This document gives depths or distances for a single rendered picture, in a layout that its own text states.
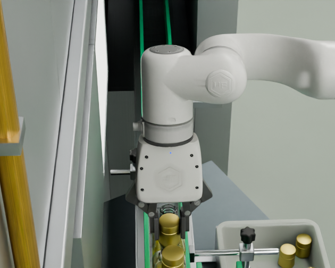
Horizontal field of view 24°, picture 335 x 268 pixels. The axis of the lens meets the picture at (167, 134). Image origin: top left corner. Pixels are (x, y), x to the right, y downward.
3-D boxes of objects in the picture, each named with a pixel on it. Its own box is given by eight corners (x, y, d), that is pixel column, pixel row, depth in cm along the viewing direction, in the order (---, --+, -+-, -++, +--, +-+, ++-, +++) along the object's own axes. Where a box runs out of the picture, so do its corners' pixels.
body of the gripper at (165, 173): (133, 139, 112) (136, 208, 116) (204, 137, 112) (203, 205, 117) (133, 120, 119) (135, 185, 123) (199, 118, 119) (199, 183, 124)
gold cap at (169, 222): (157, 232, 125) (157, 212, 123) (179, 231, 126) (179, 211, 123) (158, 248, 123) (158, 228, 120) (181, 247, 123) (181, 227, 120)
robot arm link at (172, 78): (244, 39, 114) (249, 58, 105) (242, 107, 118) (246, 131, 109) (141, 40, 114) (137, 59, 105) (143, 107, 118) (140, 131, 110)
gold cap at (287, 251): (292, 256, 170) (294, 242, 167) (295, 268, 167) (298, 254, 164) (276, 257, 170) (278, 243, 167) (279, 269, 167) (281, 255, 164)
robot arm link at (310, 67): (343, 108, 109) (194, 110, 110) (328, 78, 121) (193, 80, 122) (347, 50, 106) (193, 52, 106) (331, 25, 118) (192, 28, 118)
